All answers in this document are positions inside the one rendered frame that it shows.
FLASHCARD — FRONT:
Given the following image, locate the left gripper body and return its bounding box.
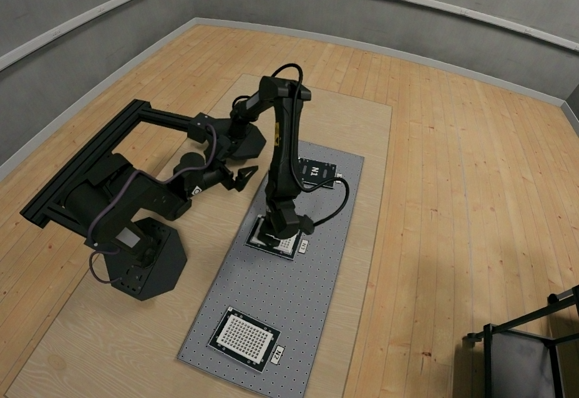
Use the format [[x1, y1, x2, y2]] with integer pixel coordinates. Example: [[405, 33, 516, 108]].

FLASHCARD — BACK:
[[257, 212, 314, 244]]

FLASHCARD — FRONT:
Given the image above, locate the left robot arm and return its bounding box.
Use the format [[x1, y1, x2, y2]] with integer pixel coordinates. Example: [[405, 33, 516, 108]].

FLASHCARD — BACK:
[[224, 75, 315, 240]]

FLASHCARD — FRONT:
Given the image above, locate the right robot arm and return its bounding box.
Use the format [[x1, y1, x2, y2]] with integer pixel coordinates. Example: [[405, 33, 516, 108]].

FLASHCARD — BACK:
[[61, 152, 206, 294]]

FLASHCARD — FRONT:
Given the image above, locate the white well plate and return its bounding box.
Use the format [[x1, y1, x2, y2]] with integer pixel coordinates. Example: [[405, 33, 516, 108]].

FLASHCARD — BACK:
[[252, 218, 297, 253], [217, 315, 273, 364]]

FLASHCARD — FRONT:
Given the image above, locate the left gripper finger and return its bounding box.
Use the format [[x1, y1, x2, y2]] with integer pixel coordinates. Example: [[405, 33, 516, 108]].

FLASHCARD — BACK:
[[257, 239, 281, 248]]

